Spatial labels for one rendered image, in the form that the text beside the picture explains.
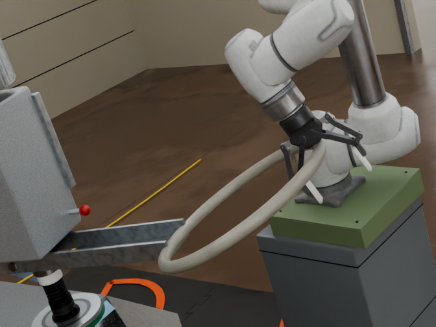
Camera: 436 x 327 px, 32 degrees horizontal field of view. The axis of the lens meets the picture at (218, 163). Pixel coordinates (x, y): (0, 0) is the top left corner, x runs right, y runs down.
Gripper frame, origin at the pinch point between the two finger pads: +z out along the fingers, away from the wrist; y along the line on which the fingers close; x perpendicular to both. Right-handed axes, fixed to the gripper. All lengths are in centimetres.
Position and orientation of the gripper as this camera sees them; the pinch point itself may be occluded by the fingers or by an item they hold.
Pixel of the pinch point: (342, 181)
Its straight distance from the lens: 176.6
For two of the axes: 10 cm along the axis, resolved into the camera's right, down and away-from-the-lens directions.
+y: -7.8, 5.4, 3.2
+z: 6.1, 7.8, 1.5
